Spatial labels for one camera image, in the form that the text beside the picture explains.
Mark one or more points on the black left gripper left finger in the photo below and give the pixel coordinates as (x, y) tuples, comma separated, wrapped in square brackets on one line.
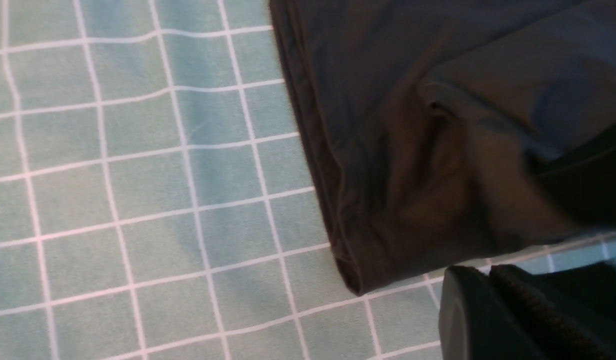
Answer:
[(475, 323)]

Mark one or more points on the green checkered table mat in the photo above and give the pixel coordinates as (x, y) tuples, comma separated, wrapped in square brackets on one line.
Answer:
[(156, 202)]

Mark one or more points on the dark gray long-sleeve top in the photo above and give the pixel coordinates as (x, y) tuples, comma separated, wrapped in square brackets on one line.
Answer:
[(441, 131)]

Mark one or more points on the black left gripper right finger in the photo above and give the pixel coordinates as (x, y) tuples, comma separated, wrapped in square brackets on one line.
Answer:
[(569, 314)]

